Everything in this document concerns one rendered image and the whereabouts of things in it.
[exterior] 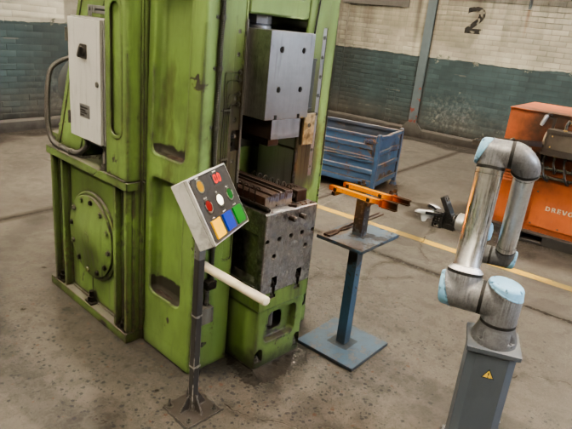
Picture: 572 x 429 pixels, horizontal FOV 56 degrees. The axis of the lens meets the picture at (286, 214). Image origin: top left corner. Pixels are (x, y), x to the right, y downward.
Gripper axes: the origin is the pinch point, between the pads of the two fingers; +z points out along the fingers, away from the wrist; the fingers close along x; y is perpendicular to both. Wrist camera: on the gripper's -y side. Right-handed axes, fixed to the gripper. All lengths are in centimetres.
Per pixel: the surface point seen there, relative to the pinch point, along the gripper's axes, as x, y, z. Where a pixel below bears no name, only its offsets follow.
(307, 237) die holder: -29, 26, 48
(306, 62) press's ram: -37, -65, 55
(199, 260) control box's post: -105, 18, 50
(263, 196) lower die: -56, 0, 59
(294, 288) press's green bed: -34, 56, 50
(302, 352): -26, 98, 44
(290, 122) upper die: -45, -36, 55
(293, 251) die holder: -39, 32, 49
